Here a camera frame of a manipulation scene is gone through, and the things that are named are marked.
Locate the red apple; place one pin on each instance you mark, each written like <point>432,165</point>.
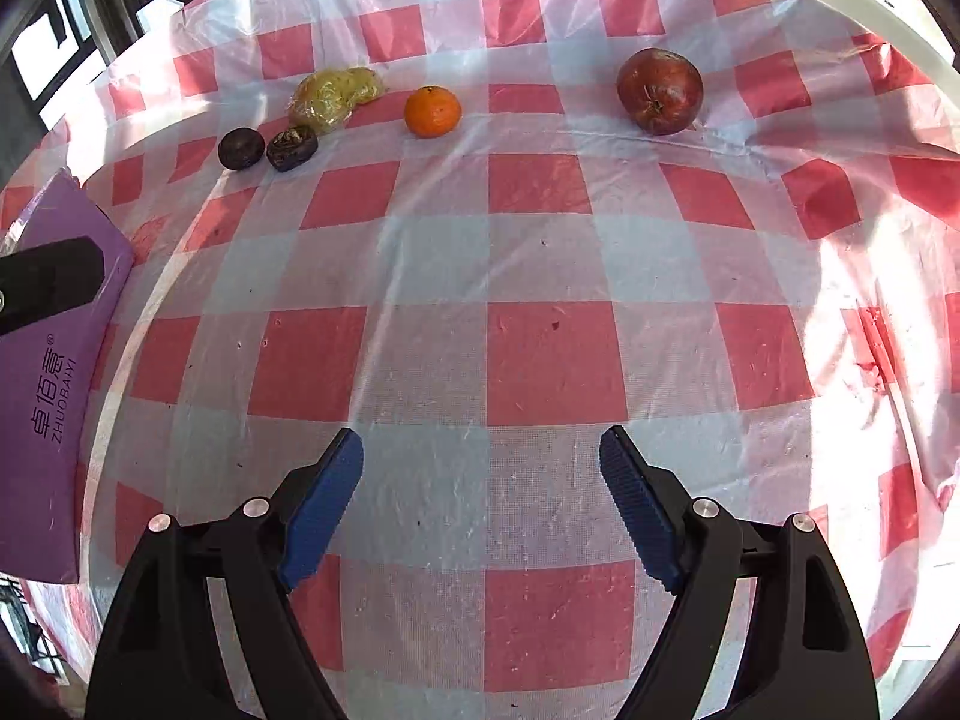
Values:
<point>660,90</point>

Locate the yellow fruit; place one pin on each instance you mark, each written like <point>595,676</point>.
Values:
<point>330,99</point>

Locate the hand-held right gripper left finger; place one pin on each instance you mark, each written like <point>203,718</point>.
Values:
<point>322,510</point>

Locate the wrinkled dark fruit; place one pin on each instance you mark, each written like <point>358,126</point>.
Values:
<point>291,148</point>

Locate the purple box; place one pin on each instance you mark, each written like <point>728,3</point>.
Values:
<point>45,405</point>

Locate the orange tangerine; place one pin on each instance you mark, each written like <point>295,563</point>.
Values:
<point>432,111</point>

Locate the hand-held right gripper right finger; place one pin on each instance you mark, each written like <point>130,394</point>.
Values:
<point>637,510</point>

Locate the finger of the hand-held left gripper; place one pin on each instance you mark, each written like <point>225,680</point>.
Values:
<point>52,281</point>

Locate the round dark fruit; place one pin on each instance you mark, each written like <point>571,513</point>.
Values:
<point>240,148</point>

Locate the red white checkered tablecloth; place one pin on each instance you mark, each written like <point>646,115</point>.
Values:
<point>510,300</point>

